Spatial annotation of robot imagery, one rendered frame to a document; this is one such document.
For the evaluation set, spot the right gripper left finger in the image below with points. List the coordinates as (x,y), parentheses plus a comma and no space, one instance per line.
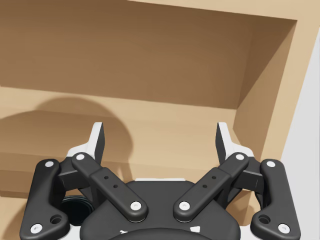
(110,185)

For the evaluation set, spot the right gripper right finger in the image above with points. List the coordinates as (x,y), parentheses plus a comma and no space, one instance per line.
(212,183)

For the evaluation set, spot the pale wooden shelf unit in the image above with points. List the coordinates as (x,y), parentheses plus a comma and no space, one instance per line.
(160,75)

